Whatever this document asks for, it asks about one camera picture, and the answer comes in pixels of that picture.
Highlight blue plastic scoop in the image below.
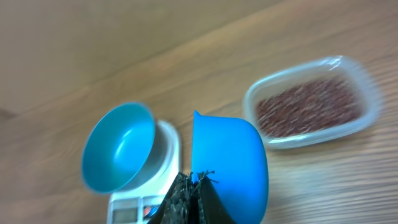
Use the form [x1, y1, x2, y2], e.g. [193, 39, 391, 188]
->
[191, 111, 269, 223]

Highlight red adzuki beans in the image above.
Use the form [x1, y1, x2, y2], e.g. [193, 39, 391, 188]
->
[256, 77, 362, 138]

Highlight teal blue bowl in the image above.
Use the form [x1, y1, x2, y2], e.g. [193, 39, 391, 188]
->
[81, 102, 169, 194]

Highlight clear plastic bean container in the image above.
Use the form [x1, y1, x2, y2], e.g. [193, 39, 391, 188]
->
[243, 55, 382, 149]

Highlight white digital kitchen scale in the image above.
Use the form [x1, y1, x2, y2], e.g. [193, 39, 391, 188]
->
[106, 120, 182, 224]

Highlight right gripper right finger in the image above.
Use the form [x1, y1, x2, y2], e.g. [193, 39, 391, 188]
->
[194, 170, 236, 224]

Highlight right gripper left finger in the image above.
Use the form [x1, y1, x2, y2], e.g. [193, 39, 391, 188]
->
[148, 172, 193, 224]

